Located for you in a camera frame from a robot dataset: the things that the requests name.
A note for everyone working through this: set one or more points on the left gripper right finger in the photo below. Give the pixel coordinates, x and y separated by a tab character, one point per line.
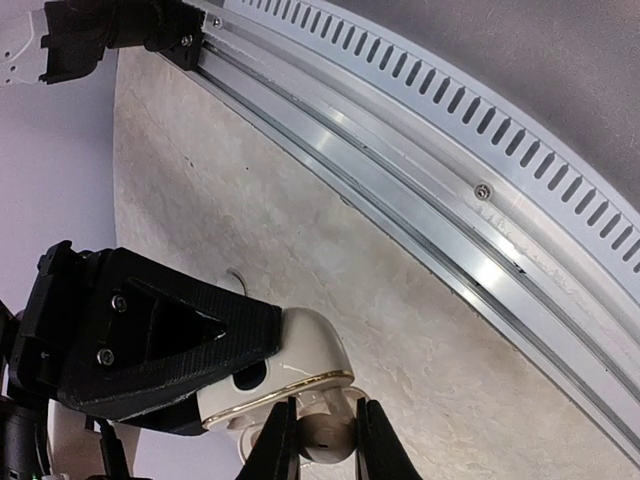
379	452

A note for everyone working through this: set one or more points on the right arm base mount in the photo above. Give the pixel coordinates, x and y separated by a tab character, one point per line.
176	33

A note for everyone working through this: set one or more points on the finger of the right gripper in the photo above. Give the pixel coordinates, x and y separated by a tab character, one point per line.
149	338

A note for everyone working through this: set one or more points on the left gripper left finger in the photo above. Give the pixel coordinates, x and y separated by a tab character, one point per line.
275	455

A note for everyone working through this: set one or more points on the white earbud charging case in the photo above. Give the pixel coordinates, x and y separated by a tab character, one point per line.
312	366

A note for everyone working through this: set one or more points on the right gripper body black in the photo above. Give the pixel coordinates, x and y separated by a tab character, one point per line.
56	327

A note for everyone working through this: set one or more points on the curved aluminium front rail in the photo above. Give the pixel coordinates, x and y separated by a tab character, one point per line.
495	205

